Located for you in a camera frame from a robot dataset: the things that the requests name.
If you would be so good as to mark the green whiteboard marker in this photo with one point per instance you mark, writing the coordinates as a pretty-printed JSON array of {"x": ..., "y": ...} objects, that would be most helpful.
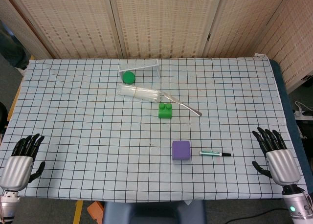
[{"x": 212, "y": 153}]

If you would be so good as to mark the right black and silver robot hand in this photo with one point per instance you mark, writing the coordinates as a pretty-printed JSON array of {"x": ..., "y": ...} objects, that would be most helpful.
[{"x": 283, "y": 165}]

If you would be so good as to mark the black rounded object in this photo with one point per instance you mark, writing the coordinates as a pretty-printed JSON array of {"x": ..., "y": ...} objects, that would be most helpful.
[{"x": 3, "y": 117}]

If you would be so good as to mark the dark blue padded seat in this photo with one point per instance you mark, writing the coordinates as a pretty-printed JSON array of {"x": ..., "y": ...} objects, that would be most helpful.
[{"x": 154, "y": 213}]

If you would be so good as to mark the orange block on floor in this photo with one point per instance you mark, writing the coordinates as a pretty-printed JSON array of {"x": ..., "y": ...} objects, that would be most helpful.
[{"x": 95, "y": 211}]

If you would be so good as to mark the beige folding screen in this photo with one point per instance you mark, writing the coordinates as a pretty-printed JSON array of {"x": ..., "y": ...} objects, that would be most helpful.
[{"x": 159, "y": 21}]

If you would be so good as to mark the bundle of white straws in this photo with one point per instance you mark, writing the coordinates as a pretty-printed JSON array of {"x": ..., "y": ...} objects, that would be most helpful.
[{"x": 139, "y": 93}]

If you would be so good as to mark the silver metal utensil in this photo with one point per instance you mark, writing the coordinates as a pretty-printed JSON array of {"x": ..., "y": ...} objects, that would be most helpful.
[{"x": 185, "y": 106}]

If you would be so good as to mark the green ball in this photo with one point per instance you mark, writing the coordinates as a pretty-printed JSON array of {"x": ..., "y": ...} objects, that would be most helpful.
[{"x": 128, "y": 77}]

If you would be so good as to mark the green toy building brick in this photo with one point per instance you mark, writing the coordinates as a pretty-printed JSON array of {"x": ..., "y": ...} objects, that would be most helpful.
[{"x": 165, "y": 113}]

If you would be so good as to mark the purple cube block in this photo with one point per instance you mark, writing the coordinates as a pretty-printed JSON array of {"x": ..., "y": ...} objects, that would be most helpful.
[{"x": 181, "y": 150}]

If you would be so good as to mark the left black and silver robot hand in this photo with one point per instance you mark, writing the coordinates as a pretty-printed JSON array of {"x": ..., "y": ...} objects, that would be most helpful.
[{"x": 15, "y": 169}]

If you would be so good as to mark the dark blue padded table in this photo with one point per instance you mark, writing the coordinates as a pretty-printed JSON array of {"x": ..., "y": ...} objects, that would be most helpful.
[{"x": 283, "y": 87}]

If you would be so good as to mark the blue checkered tablecloth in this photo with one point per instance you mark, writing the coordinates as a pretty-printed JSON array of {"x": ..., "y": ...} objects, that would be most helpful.
[{"x": 85, "y": 126}]

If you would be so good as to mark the white miniature goal frame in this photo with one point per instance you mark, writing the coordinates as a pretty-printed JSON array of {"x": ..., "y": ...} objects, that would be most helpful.
[{"x": 158, "y": 67}]

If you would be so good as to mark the person's legs in jeans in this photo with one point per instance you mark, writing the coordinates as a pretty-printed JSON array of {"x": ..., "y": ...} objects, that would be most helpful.
[{"x": 12, "y": 48}]

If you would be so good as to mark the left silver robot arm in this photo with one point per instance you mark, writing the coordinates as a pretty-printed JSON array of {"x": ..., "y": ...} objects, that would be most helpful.
[{"x": 8, "y": 204}]

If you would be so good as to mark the white power strip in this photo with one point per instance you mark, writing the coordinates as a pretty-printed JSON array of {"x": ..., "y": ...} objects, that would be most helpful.
[{"x": 304, "y": 114}]

